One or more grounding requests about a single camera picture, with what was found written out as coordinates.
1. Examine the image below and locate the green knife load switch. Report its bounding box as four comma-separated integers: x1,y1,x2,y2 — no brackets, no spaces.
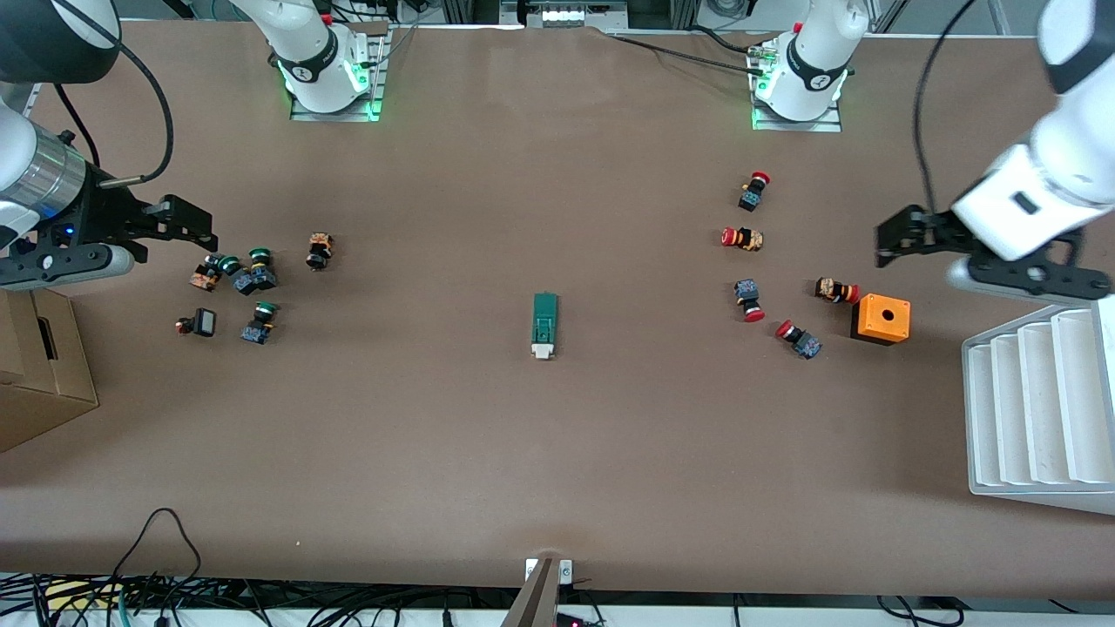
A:
530,292,560,361

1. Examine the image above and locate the green button orange contact block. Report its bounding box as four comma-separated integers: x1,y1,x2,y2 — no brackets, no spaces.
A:
190,255,243,293

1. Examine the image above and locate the green button blue contact block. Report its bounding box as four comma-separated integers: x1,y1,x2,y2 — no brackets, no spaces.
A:
241,300,280,346
233,248,279,297

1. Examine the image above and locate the brown cardboard box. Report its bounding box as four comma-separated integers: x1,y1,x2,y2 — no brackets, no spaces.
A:
0,287,99,454

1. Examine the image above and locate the white stepped rack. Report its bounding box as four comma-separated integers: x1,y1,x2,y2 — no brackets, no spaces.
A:
961,294,1115,516

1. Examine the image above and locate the white light bar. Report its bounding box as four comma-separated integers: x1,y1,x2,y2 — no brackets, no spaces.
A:
518,0,628,27

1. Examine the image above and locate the brown table cover sheet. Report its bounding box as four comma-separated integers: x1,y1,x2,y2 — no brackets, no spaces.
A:
0,22,1115,602

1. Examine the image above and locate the black square switch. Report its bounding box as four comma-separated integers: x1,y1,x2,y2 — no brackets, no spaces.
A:
174,307,218,339

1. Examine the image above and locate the orange button enclosure box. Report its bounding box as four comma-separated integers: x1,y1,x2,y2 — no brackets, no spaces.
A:
850,293,912,347

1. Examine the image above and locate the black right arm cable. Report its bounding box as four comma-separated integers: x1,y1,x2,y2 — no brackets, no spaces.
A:
52,0,175,185

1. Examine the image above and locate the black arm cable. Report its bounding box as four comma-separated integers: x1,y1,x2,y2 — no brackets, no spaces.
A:
912,0,981,219
52,0,175,185

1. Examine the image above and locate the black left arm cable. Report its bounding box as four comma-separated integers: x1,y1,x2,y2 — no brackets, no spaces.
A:
912,0,981,219

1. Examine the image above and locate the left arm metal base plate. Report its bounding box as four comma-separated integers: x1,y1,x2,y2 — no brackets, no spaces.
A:
751,35,844,133

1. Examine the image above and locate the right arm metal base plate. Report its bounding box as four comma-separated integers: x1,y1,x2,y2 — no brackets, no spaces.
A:
290,24,390,123

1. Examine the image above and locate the black base power cable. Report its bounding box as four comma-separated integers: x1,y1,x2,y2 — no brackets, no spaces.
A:
608,33,767,72

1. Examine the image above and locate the black looped cable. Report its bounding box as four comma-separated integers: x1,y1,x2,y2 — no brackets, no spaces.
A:
109,508,203,580

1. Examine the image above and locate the yellow cable tag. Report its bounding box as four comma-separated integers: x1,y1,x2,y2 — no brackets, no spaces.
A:
44,582,123,610

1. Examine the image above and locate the tangled black cable bundle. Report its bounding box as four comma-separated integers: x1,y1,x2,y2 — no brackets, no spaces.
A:
0,570,524,627

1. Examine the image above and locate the brown camera stand post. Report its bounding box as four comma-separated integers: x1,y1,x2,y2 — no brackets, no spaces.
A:
501,557,563,627

